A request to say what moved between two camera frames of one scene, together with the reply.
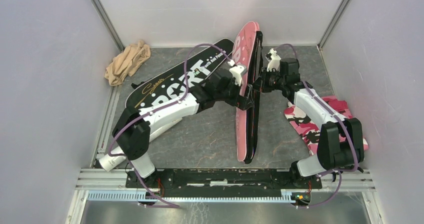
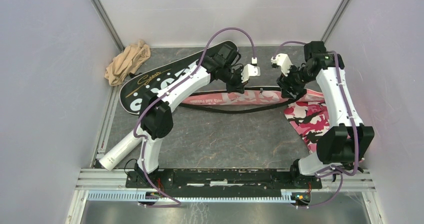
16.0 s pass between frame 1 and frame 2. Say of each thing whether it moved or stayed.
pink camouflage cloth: stayed
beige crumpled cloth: stayed
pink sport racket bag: moved
